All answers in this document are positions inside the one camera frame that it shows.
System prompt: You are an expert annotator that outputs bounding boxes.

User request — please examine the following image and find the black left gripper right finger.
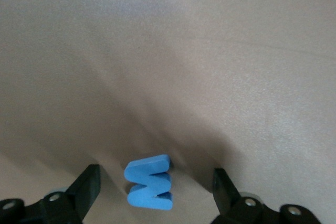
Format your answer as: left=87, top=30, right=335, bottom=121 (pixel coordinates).
left=211, top=168, right=322, bottom=224

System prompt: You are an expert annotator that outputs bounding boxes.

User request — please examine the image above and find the blue foam capital M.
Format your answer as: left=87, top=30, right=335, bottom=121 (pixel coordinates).
left=123, top=154, right=174, bottom=211

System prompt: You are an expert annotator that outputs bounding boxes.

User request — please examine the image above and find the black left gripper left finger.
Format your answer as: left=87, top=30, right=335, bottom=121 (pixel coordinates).
left=0, top=164, right=101, bottom=224

